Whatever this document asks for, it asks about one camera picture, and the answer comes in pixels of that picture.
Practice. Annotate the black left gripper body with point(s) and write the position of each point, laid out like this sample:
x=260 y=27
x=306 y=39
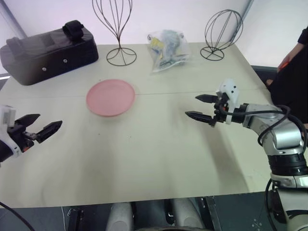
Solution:
x=20 y=138

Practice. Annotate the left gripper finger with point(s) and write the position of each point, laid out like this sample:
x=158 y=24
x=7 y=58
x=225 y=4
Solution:
x=27 y=120
x=49 y=131

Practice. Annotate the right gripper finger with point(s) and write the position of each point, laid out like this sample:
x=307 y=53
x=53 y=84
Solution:
x=199 y=116
x=207 y=98

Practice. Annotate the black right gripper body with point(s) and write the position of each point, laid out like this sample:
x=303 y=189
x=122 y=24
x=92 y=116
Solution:
x=221 y=103

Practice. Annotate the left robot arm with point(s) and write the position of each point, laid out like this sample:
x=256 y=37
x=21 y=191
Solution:
x=3 y=150

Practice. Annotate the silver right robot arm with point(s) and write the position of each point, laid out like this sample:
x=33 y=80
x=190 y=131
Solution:
x=286 y=137

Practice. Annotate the pink round plate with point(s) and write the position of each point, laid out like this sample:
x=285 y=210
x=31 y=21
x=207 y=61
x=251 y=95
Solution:
x=110 y=98

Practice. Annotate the clear plastic bag of items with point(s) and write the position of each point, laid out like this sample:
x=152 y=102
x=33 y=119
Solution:
x=168 y=53

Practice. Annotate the black fabric carry case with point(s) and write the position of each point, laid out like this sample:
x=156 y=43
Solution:
x=48 y=55

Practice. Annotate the person in black clothes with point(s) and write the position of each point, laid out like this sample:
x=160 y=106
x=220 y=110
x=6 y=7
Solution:
x=296 y=79

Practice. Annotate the grey rounded shape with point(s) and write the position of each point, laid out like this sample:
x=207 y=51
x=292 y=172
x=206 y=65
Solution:
x=120 y=216

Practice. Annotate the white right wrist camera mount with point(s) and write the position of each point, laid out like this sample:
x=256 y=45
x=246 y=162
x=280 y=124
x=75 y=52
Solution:
x=231 y=92

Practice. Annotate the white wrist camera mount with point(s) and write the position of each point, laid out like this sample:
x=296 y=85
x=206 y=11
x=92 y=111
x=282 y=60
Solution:
x=231 y=92
x=6 y=115

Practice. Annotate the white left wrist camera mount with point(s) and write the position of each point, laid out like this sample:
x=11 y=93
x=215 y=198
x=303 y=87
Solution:
x=6 y=115

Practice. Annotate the black metal table frame bracket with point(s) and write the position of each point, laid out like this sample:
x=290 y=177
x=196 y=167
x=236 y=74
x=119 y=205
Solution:
x=75 y=220
x=210 y=214

